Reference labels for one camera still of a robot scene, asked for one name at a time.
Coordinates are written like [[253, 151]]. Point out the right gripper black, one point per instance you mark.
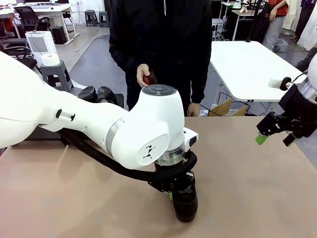
[[299, 114]]

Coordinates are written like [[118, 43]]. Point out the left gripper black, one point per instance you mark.
[[173, 173]]

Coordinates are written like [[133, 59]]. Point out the brown shoe brush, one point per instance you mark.
[[151, 79]]

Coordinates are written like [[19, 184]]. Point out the person left forearm black sleeve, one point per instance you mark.
[[201, 84]]

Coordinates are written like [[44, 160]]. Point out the person right forearm black sleeve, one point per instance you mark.
[[123, 58]]

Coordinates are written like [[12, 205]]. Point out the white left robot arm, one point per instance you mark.
[[86, 116]]

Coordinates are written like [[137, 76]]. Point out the person left hand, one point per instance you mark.
[[193, 109]]

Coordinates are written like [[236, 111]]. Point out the person right hand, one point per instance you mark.
[[141, 75]]

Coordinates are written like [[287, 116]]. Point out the cardboard box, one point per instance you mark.
[[224, 107]]

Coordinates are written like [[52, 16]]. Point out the white folding table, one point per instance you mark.
[[247, 69]]

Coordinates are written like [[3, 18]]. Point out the background person dark trousers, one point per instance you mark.
[[303, 63]]

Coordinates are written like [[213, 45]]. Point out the grey storage bin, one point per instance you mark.
[[281, 45]]

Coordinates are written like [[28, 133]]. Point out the background person cream top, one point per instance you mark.
[[289, 15]]

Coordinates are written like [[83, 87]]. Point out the background person red top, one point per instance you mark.
[[281, 7]]

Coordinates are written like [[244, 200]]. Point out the small white desk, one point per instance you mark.
[[247, 12]]

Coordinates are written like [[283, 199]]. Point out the white computer tower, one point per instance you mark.
[[216, 24]]

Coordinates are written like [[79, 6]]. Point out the person torso black jacket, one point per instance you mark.
[[161, 37]]

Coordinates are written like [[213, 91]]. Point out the grey plastic stool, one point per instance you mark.
[[90, 17], [53, 72], [102, 18]]

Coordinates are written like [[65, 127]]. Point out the white tape roll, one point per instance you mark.
[[49, 59]]

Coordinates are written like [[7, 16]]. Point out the black computer tower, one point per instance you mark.
[[59, 34]]

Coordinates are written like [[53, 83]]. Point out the white air purifier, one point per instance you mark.
[[39, 44]]

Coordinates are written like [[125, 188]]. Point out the long white office desk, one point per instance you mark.
[[49, 8]]

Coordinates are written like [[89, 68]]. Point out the black mesh office chair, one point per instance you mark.
[[27, 15]]

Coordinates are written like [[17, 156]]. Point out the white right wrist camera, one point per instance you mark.
[[275, 83]]

